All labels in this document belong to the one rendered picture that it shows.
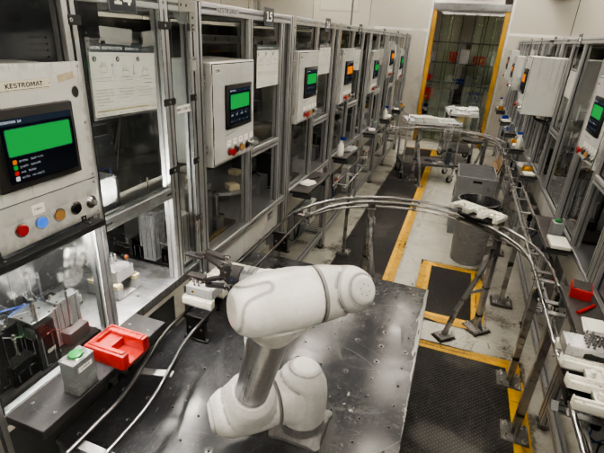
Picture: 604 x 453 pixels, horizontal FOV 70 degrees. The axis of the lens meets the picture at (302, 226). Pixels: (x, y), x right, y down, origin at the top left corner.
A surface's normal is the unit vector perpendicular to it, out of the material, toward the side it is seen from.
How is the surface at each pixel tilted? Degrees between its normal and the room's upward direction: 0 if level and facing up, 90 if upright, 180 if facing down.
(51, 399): 0
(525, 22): 90
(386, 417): 0
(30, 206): 90
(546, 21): 90
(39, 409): 0
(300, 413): 89
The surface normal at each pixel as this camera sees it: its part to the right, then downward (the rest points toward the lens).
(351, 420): 0.06, -0.91
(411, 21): -0.34, 0.36
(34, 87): 0.94, 0.18
